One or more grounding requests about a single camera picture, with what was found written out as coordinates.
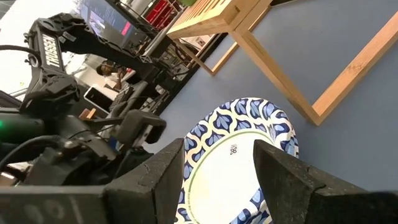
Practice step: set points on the blue patterned paper bowl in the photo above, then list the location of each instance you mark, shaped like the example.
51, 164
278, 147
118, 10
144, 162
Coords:
224, 174

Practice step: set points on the large dark monitor screen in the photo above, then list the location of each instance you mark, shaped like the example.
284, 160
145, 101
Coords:
102, 18

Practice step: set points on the lime green plastic bowl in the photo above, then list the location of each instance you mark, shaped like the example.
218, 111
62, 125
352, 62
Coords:
188, 2

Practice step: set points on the person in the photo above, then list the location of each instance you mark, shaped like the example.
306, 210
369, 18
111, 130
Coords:
110, 76

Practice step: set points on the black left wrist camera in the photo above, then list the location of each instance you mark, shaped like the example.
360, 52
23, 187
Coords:
140, 126

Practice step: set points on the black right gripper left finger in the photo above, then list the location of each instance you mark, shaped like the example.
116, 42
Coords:
149, 186

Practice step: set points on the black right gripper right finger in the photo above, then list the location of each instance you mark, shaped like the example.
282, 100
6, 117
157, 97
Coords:
295, 193

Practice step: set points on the light wooden frame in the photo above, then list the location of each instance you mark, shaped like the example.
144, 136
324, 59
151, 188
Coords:
217, 18

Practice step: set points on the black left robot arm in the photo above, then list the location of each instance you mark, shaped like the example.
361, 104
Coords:
51, 49

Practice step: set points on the white-framed black tablet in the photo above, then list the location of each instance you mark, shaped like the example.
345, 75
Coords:
98, 99

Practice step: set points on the red storage bins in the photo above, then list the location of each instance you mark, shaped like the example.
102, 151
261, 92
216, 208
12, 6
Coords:
160, 12

